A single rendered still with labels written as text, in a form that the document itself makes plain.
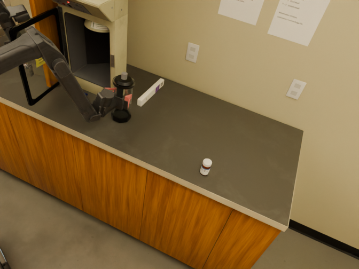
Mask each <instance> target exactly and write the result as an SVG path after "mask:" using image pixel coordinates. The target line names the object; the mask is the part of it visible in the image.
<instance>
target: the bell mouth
mask: <svg viewBox="0 0 359 269"><path fill-rule="evenodd" d="M84 25H85V26H86V27H87V28H88V29H90V30H92V31H96V32H100V33H109V32H110V30H109V28H108V27H106V26H104V25H101V24H99V23H96V22H93V21H90V20H87V19H85V22H84Z"/></svg>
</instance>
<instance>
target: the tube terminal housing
mask: <svg viewBox="0 0 359 269"><path fill-rule="evenodd" d="M58 6H60V7H62V10H63V18H64V13H65V12H68V13H71V14H73V15H76V16H79V17H81V18H85V19H87V20H90V21H93V22H96V23H99V24H101V25H104V26H106V27H108V28H109V30H110V69H111V88H114V85H113V78H114V77H116V76H118V75H121V73H122V72H126V65H127V25H128V0H114V15H115V21H113V22H109V21H106V20H103V19H100V18H98V17H94V16H92V15H89V14H86V13H83V12H81V11H78V10H75V9H72V8H70V7H66V6H63V5H61V4H58ZM64 26H65V18H64ZM65 34H66V27H65ZM66 43H67V35H66ZM67 51H68V44H67ZM111 54H112V55H114V68H113V67H111ZM68 59H69V52H68ZM69 66H70V68H71V65H70V60H69ZM75 78H76V79H77V81H78V83H79V85H80V86H81V88H82V89H84V90H86V91H89V92H91V93H93V94H96V95H97V93H98V92H101V91H102V90H103V87H101V86H99V85H96V84H93V83H91V82H88V81H86V80H83V79H81V78H79V77H76V76H75Z"/></svg>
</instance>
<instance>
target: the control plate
mask: <svg viewBox="0 0 359 269"><path fill-rule="evenodd" d="M55 1H56V2H57V1H59V2H57V3H59V4H61V5H63V4H62V3H65V5H64V6H68V5H67V4H69V5H70V6H71V7H70V8H73V9H76V10H78V11H81V12H84V13H87V14H90V15H92V14H91V13H90V12H89V11H88V10H87V9H86V8H85V7H84V6H83V5H81V4H78V3H75V2H72V1H69V0H55ZM68 2H69V3H68ZM77 5H78V6H77ZM68 7H69V6H68ZM74 7H76V8H74ZM79 9H80V10H79ZM83 10H85V11H83Z"/></svg>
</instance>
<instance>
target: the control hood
mask: <svg viewBox="0 0 359 269"><path fill-rule="evenodd" d="M69 1H72V2H75V3H78V4H81V5H83V6H84V7H85V8H86V9H87V10H88V11H89V12H90V13H91V14H92V16H94V17H98V18H100V19H103V20H106V21H109V22H113V21H115V15H114V0H69Z"/></svg>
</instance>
